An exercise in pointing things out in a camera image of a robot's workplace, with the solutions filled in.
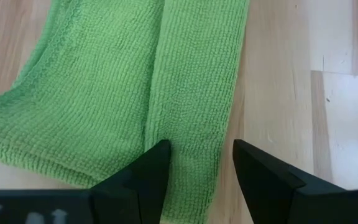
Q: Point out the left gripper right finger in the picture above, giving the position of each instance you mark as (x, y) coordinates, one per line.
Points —
(278, 199)

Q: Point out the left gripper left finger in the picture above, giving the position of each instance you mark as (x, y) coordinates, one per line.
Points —
(141, 186)

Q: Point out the green microfiber towel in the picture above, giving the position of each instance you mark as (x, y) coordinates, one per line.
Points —
(104, 93)

